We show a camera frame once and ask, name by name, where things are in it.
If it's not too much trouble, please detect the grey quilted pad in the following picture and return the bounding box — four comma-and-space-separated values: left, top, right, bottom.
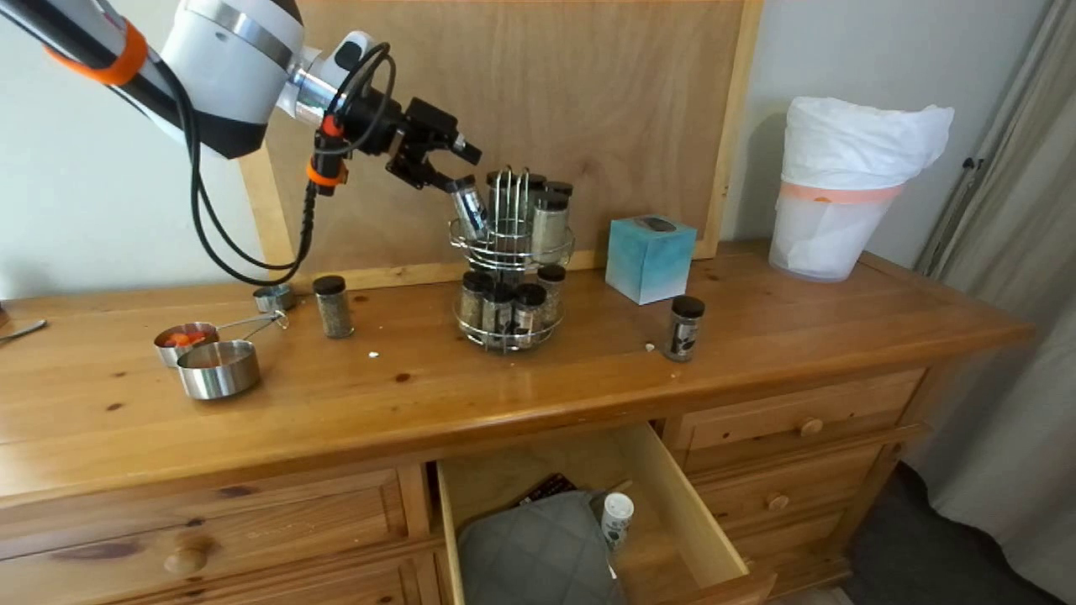
458, 486, 628, 605

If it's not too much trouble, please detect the framed plywood board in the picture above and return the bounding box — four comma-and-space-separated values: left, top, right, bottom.
230, 0, 768, 291

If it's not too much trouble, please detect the long black cable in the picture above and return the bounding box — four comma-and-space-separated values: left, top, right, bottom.
165, 43, 340, 288

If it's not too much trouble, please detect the small white bottle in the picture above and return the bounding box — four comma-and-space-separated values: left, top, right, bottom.
600, 486, 640, 551

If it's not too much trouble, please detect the small steel measuring cup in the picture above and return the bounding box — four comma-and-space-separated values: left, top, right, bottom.
249, 278, 304, 318

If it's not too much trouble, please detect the open wooden drawer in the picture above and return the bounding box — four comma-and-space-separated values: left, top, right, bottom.
433, 421, 778, 605

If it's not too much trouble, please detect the chrome wire spice rack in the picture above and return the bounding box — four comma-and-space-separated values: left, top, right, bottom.
447, 166, 579, 358

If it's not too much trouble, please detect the short black cable loop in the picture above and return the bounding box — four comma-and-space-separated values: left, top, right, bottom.
323, 39, 400, 151

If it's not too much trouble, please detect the large steel measuring cup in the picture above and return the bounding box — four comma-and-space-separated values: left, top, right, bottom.
174, 312, 292, 408

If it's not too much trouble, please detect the closed wooden drawer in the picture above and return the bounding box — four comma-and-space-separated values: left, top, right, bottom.
672, 365, 928, 456
695, 438, 891, 531
0, 466, 411, 605
105, 549, 447, 605

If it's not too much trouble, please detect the blue tissue box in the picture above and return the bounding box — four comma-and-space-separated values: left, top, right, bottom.
601, 216, 701, 310

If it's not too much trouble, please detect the metal utensil handle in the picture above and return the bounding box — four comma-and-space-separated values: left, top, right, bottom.
0, 317, 52, 351

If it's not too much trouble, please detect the steel cup with orange contents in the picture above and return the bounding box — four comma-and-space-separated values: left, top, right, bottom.
150, 317, 282, 371

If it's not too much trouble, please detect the white plastic trash bin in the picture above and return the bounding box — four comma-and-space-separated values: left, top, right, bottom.
768, 179, 905, 285

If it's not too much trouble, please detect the wooden dresser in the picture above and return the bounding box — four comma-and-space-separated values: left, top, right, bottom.
0, 239, 1035, 605

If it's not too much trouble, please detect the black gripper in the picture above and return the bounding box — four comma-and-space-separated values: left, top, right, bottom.
382, 99, 488, 195

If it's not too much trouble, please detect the grey curtain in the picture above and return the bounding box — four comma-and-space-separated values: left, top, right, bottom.
905, 0, 1076, 605

